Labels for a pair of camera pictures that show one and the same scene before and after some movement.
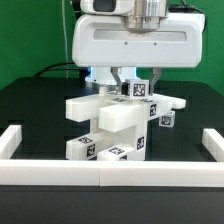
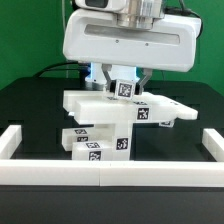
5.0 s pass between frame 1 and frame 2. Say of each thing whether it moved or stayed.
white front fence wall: stayed
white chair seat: moved
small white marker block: moved
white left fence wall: stayed
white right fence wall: stayed
